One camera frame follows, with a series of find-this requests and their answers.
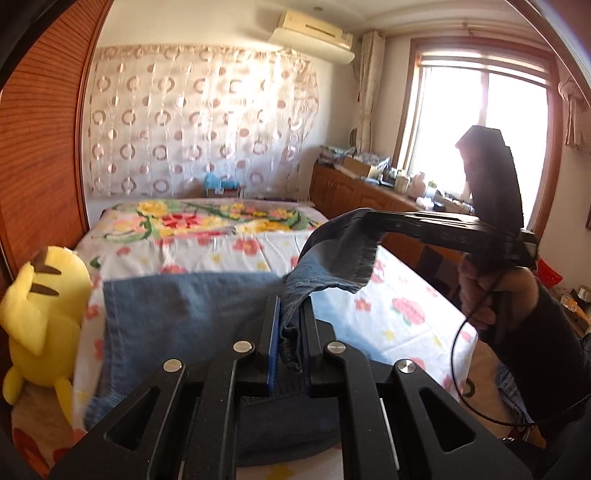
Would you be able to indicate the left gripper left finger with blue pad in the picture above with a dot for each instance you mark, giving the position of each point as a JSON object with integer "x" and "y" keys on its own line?
{"x": 182, "y": 421}

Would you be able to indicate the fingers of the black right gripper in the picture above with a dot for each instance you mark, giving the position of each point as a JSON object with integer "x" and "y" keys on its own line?
{"x": 454, "y": 231}

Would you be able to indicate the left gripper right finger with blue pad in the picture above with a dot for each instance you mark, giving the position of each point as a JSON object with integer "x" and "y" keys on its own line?
{"x": 395, "y": 421}

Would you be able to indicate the blue denim jeans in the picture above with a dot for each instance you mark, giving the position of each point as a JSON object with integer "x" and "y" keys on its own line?
{"x": 192, "y": 317}

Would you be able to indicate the person's dark sleeved forearm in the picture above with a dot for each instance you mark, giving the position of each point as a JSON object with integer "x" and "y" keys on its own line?
{"x": 551, "y": 369}

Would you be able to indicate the person's right hand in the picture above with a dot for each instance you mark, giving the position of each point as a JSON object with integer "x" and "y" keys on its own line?
{"x": 495, "y": 303}

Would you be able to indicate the pink bottle on cabinet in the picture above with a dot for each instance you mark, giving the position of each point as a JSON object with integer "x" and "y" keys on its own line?
{"x": 417, "y": 186}

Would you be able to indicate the floral bed sheet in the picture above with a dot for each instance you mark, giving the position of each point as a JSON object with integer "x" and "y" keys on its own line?
{"x": 397, "y": 315}

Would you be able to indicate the cardboard box on cabinet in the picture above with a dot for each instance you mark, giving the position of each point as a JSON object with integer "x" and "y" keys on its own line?
{"x": 361, "y": 169}

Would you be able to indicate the wooden window-side cabinet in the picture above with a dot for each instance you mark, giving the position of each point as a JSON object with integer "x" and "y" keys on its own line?
{"x": 335, "y": 193}

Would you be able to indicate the wooden framed window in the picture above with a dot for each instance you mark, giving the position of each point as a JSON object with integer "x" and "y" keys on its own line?
{"x": 461, "y": 91}

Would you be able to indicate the blue item behind bed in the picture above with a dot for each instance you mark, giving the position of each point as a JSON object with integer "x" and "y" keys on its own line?
{"x": 213, "y": 182}

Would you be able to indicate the beige side curtain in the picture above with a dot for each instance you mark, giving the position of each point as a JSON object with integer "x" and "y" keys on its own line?
{"x": 371, "y": 69}

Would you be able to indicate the white circle-pattern curtain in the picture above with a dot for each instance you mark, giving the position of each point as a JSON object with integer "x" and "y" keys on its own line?
{"x": 160, "y": 118}

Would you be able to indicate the yellow Pikachu plush toy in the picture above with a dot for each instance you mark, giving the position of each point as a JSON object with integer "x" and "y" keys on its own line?
{"x": 41, "y": 312}

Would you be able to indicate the wooden slatted wardrobe door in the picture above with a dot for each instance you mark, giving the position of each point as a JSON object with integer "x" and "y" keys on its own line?
{"x": 42, "y": 199}

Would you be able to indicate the white wall air conditioner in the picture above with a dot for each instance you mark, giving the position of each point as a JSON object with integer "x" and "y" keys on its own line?
{"x": 313, "y": 37}

